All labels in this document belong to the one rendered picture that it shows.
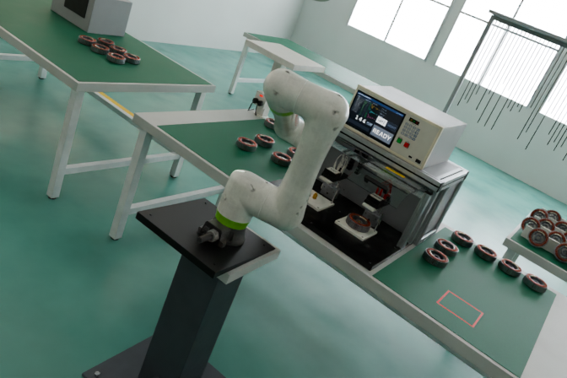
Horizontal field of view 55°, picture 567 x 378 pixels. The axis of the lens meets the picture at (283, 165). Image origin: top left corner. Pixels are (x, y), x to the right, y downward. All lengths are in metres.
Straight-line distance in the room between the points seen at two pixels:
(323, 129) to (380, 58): 7.68
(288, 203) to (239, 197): 0.18
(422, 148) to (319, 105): 0.86
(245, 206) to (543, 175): 7.13
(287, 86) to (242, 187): 0.40
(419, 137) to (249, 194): 0.89
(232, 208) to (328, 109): 0.50
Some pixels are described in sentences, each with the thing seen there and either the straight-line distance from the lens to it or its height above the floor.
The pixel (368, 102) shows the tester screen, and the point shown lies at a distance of 2.49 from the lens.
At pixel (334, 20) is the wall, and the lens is 9.76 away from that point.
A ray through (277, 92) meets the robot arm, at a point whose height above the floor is 1.35.
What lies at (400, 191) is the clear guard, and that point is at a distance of 2.21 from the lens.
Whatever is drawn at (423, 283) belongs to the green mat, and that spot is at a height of 0.75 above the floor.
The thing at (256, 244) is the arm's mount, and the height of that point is 0.76.
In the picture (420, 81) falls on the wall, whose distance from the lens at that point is 9.04.
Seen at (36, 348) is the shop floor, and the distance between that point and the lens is 2.48.
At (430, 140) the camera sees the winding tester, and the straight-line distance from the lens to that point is 2.39.
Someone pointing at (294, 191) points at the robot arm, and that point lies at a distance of 1.78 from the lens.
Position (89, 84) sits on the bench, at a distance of 3.08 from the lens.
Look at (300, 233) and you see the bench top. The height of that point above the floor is 0.73.
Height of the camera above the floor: 1.73
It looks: 20 degrees down
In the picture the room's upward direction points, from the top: 22 degrees clockwise
